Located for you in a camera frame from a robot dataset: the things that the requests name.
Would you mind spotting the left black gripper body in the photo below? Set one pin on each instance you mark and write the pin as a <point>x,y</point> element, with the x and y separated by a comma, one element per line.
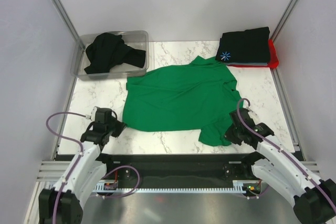
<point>109,128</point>

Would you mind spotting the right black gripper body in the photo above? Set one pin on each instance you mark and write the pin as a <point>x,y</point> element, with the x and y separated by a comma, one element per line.
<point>233,134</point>

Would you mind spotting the green t shirt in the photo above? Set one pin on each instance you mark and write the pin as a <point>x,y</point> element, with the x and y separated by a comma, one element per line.
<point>196,96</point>

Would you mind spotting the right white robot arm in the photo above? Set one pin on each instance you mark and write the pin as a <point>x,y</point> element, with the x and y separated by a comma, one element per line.
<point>311,197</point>

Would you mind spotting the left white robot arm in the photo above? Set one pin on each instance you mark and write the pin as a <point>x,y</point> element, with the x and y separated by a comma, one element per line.
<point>65,201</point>

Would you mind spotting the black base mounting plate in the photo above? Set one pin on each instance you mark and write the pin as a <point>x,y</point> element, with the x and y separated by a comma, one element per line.
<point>177,171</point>

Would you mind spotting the crumpled black t shirt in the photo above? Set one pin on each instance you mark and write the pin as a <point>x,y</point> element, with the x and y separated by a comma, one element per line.
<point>109,50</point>

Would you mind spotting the folded red t shirt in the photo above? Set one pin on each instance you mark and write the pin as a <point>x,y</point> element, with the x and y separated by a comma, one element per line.
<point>274,62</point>

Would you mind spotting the folded black t shirt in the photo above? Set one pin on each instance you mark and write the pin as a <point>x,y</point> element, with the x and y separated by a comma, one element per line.
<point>250,45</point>

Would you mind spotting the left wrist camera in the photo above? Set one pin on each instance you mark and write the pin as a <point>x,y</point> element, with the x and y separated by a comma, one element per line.
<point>102,115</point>

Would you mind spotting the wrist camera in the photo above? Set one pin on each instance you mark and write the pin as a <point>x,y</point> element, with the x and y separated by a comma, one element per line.
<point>102,115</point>
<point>243,114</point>

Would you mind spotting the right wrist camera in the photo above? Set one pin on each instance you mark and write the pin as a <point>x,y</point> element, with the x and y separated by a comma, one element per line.
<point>243,114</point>

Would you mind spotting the white slotted cable duct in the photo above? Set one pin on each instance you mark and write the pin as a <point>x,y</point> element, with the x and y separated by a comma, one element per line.
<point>236,188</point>

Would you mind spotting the left aluminium frame post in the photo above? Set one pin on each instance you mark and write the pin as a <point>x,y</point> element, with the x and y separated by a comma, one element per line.
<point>65,17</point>

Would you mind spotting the aluminium frame post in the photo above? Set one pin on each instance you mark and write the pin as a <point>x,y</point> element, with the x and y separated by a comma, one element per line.
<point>65,17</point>
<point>284,18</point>

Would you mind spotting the right aluminium frame post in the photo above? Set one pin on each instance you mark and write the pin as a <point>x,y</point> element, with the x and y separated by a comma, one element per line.
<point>284,18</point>

